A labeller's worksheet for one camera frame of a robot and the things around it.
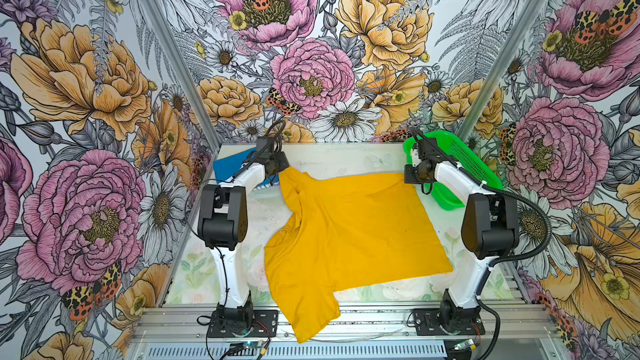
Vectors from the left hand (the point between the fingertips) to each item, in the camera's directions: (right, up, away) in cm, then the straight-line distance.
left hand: (285, 166), depth 102 cm
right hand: (+49, -6, -5) cm, 50 cm away
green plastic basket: (+76, +6, +9) cm, 77 cm away
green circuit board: (-5, -50, -31) cm, 59 cm away
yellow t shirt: (+24, -24, -8) cm, 35 cm away
